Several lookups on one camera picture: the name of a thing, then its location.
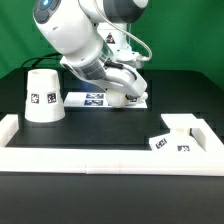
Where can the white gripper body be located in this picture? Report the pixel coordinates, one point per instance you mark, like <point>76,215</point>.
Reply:
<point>123,79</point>

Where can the white lamp base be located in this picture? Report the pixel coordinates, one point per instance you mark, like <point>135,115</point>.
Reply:
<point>178,139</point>

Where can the white lamp bulb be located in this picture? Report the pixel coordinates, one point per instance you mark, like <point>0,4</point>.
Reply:
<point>120,100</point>

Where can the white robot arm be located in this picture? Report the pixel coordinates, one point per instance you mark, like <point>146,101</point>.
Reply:
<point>92,37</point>

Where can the white lamp shade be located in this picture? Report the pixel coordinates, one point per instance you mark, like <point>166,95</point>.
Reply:
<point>43,103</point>

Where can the white marker sheet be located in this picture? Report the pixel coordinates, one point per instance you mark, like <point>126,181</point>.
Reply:
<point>86,99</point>

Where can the white U-shaped frame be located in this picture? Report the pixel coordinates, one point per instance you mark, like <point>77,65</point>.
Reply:
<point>210,162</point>

